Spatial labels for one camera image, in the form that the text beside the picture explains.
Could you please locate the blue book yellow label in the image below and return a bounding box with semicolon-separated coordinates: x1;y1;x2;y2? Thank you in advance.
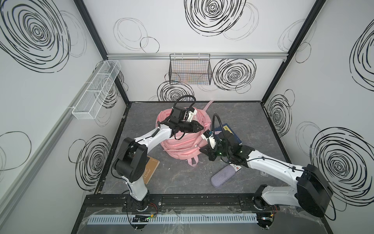
214;123;242;145

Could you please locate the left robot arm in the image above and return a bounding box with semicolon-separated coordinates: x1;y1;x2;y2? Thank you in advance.
113;107;211;211

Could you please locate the pink student backpack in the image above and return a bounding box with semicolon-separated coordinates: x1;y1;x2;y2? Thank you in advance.
161;100;213;167

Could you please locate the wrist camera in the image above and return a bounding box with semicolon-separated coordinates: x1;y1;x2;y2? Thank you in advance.
202;130;216;150
186;108;197;122

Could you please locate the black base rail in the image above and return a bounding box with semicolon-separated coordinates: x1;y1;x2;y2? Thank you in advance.
83;193;279;212

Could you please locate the clear acrylic wall shelf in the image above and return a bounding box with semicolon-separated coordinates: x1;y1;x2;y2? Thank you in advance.
72;60;121;120

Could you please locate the black wire basket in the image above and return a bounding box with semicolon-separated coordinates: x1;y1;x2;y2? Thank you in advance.
168;58;213;85

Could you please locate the brown book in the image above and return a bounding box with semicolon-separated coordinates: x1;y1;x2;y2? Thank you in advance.
142;156;160;185

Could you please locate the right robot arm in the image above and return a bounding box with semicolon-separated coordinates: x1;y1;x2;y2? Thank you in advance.
200;130;334;217

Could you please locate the white slotted cable duct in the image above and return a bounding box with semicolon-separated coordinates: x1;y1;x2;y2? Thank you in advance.
87;214;258;225

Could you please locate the small black white card box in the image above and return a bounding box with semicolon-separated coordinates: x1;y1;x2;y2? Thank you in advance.
232;164;242;172

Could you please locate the aluminium wall rail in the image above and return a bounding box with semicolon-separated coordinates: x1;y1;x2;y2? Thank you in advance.
107;52;288;60

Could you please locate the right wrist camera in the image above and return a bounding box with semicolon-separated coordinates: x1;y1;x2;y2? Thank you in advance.
202;130;216;150

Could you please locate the purple glasses case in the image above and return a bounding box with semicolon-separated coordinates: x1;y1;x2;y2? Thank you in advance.
211;164;237;188

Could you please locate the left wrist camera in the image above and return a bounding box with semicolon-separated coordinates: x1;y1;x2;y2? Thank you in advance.
186;108;197;122

